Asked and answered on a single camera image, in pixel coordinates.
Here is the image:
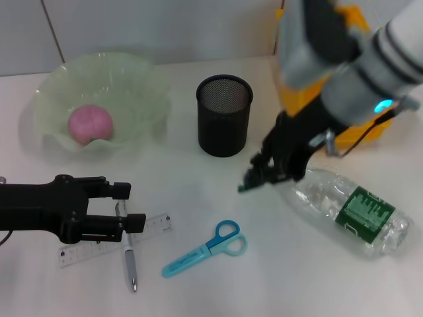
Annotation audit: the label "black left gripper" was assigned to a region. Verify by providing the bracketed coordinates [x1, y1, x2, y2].
[0, 174, 147, 245]

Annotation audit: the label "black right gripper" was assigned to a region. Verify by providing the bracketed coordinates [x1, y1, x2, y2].
[237, 98, 335, 193]

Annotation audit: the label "green plastic wrapper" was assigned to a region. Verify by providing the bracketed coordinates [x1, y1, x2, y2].
[237, 180, 266, 194]

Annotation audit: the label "clear water bottle green label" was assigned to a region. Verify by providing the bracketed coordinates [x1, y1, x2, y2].
[280, 166, 414, 260]

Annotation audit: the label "pink peach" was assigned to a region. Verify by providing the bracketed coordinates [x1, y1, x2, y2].
[67, 104, 114, 147]

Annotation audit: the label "transparent plastic ruler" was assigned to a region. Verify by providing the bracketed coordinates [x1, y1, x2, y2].
[58, 212, 175, 269]

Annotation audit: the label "silver ballpoint pen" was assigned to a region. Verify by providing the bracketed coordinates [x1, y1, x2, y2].
[114, 199, 139, 293]

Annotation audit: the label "black mesh pen holder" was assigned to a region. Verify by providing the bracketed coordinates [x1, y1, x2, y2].
[195, 74, 254, 158]

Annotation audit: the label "blue capped scissors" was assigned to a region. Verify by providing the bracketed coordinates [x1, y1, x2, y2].
[161, 220, 249, 279]

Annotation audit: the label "pale green glass fruit bowl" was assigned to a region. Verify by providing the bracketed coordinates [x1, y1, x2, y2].
[32, 52, 173, 155]

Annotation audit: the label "yellow plastic bin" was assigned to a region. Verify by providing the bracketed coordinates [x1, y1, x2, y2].
[276, 5, 395, 150]

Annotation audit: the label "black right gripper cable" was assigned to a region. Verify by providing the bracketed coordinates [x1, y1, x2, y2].
[309, 95, 421, 158]

